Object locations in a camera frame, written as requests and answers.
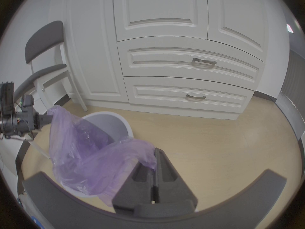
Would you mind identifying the white trash bin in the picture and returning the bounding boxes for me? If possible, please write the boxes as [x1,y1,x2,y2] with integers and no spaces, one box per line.
[51,112,134,199]

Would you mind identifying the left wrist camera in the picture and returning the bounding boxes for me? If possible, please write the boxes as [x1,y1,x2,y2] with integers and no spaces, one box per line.
[21,94,35,114]

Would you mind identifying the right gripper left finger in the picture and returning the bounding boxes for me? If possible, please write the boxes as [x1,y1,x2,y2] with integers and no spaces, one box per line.
[112,148,157,215]

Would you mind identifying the white wardrobe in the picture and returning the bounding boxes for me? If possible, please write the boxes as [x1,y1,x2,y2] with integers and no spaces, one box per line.
[48,0,266,120]

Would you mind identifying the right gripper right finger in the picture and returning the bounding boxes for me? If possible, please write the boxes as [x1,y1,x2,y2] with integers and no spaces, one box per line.
[135,147,198,218]

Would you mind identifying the purple plastic bag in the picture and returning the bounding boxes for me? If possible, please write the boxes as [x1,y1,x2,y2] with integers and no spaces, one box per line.
[47,105,158,207]

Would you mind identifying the white chair with grey seat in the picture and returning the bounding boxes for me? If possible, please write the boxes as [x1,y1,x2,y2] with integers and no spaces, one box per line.
[25,21,88,160]

